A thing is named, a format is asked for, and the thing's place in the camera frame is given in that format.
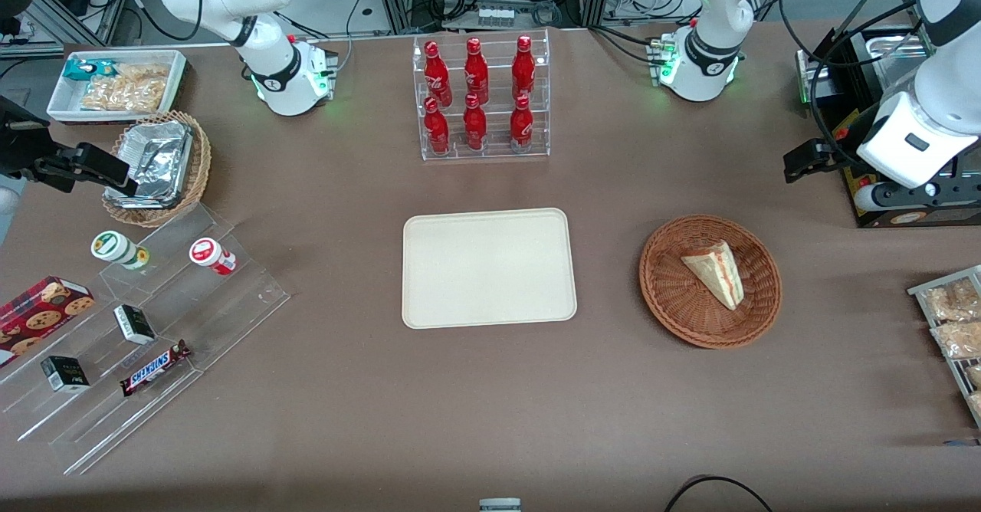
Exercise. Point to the grey tray with snack bags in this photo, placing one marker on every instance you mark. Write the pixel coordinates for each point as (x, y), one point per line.
(920, 291)

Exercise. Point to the red lid cup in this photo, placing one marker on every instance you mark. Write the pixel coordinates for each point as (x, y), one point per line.
(208, 254)

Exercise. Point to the white plastic bin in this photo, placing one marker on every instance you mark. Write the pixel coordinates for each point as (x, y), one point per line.
(65, 106)

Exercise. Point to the stack of foil trays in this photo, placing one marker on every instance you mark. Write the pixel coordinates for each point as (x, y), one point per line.
(157, 161)

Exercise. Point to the grey power strip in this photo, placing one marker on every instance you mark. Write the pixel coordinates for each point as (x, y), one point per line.
(496, 16)

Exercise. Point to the teal snack packet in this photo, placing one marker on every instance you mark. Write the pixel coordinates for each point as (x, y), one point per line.
(88, 69)

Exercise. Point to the clear acrylic step display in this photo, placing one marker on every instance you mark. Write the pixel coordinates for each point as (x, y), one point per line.
(191, 320)

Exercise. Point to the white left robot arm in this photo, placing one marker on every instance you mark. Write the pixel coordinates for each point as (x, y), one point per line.
(713, 52)

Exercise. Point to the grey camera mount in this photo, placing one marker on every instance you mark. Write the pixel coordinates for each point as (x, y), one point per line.
(500, 505)

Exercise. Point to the clear snack bag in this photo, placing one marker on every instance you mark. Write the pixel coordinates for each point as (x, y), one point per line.
(976, 403)
(975, 375)
(954, 299)
(962, 339)

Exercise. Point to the small black carton box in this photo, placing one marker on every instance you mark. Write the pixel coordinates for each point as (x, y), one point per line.
(135, 325)
(64, 374)

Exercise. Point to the steel tray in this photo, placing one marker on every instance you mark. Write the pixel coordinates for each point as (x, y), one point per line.
(897, 56)

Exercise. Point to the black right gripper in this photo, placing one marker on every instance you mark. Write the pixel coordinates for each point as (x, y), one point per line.
(21, 150)

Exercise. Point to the Snickers chocolate bar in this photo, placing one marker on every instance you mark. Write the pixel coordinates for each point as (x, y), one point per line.
(153, 368)

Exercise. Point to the clear bag of crackers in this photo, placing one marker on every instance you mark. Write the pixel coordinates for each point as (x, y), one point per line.
(126, 89)

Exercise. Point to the triangular sandwich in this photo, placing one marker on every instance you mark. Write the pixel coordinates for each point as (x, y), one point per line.
(716, 273)

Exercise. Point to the red cola bottle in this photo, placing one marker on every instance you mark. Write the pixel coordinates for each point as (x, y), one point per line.
(474, 125)
(476, 71)
(523, 67)
(521, 125)
(436, 71)
(436, 129)

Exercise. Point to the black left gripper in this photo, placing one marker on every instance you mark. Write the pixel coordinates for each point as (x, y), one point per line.
(841, 146)

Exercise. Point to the red plaid cookie box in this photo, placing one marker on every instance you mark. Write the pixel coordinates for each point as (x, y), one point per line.
(42, 313)

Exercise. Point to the beige plastic tray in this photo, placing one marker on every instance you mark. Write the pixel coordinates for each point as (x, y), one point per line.
(489, 268)

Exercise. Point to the brown wicker basket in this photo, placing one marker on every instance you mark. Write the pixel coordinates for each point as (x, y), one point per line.
(674, 297)

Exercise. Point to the green lid cup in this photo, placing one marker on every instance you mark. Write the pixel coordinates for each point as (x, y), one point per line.
(115, 248)

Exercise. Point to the clear acrylic bottle rack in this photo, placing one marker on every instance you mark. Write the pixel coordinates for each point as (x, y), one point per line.
(494, 148)

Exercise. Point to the light wicker basket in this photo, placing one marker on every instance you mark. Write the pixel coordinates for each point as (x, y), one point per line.
(195, 167)

